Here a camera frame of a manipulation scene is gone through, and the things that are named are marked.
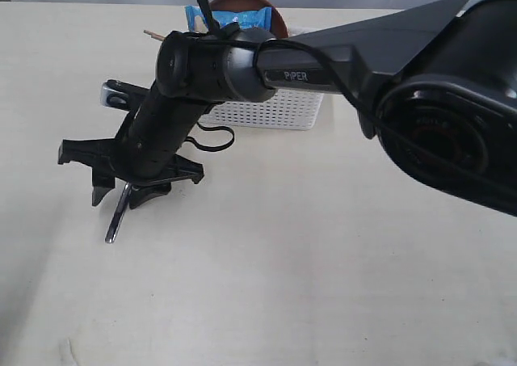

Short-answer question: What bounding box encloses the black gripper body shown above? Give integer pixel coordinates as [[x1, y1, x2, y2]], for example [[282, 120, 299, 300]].
[[57, 86, 204, 187]]

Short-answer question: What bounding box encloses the silver table knife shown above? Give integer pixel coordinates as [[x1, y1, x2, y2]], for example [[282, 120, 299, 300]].
[[104, 183, 132, 244]]

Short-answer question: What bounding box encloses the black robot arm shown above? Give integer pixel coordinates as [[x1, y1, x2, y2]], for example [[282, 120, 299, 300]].
[[58, 0, 516, 215]]

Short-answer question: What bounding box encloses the white perforated plastic basket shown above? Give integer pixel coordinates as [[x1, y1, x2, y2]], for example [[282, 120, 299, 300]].
[[200, 90, 324, 130]]

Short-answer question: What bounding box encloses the brown round plate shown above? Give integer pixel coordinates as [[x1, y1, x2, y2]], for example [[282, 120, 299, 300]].
[[210, 0, 288, 39]]

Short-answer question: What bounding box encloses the blue chips bag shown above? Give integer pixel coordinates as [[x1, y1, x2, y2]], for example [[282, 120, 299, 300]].
[[184, 6, 272, 33]]

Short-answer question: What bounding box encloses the black cable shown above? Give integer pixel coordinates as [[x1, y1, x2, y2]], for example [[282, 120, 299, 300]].
[[183, 0, 380, 154]]

